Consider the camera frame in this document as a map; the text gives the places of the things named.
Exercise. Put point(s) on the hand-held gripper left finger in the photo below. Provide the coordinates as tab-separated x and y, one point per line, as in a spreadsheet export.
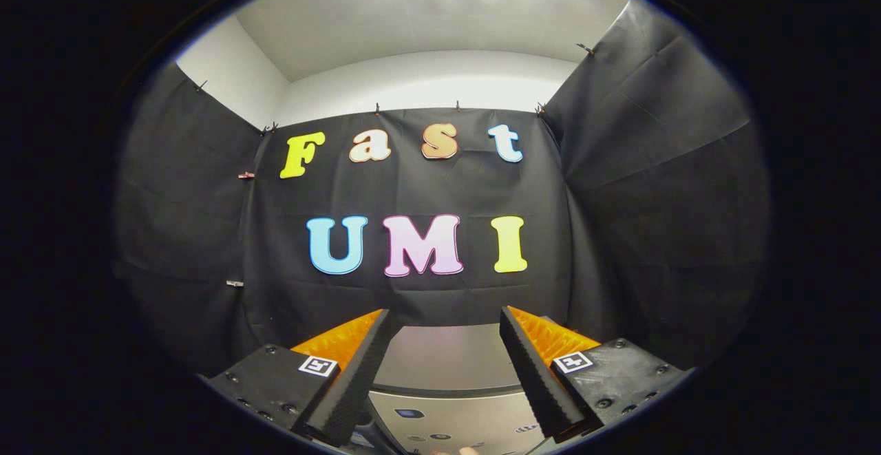
351	386

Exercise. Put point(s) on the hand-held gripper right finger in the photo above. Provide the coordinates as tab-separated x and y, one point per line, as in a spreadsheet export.
535	386

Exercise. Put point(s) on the black backdrop cloth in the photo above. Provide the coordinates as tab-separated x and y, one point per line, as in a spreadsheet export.
413	186

